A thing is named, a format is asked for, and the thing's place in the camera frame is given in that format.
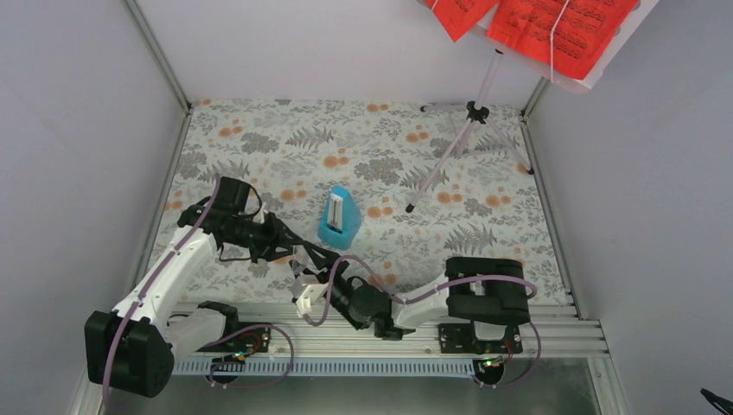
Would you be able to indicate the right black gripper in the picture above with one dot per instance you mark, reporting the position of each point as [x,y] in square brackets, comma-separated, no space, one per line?
[330,257]

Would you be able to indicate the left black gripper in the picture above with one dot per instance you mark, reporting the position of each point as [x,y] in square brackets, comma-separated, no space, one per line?
[274,233]

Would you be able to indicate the clear metronome cover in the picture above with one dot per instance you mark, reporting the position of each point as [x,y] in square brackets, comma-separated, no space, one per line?
[299,260]

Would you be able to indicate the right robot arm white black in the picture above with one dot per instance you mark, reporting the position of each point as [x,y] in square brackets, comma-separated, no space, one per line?
[491,291]

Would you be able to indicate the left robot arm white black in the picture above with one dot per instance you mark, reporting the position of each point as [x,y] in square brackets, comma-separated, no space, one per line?
[135,346]

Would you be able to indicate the floral table mat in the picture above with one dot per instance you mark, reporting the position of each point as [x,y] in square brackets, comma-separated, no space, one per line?
[293,152]

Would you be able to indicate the red sheet music left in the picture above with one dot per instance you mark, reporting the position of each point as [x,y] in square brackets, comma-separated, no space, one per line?
[458,17]

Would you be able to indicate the red sheet music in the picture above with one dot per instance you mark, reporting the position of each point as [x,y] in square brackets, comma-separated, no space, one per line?
[458,17]
[568,36]

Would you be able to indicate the red sheet music right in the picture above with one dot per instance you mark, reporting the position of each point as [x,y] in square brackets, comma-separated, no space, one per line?
[568,36]

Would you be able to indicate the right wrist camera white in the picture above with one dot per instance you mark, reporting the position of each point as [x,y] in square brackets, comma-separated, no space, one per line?
[306,290]

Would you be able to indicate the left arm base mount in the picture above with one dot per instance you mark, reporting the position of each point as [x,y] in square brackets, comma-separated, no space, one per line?
[241,346]

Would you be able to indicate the aluminium rail base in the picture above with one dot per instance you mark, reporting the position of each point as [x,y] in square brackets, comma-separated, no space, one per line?
[564,368]

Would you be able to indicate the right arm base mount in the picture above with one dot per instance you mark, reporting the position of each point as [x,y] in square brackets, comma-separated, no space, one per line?
[493,346]

